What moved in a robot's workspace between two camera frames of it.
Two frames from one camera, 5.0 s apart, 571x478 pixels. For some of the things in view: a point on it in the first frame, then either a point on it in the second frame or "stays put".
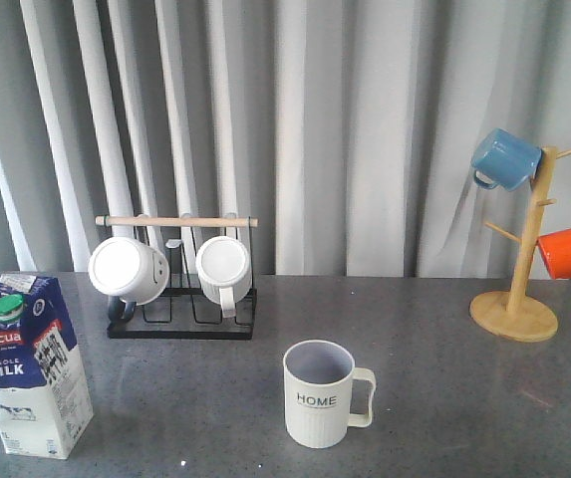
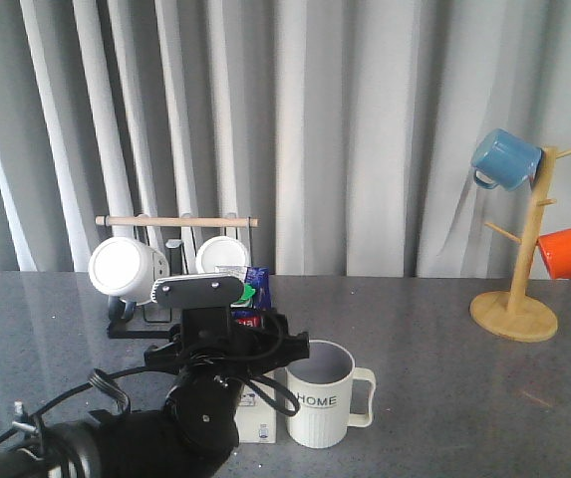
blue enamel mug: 500,159 stays put
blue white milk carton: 37,379 -> 256,420
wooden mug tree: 507,314 stays put
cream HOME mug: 318,375 stays put
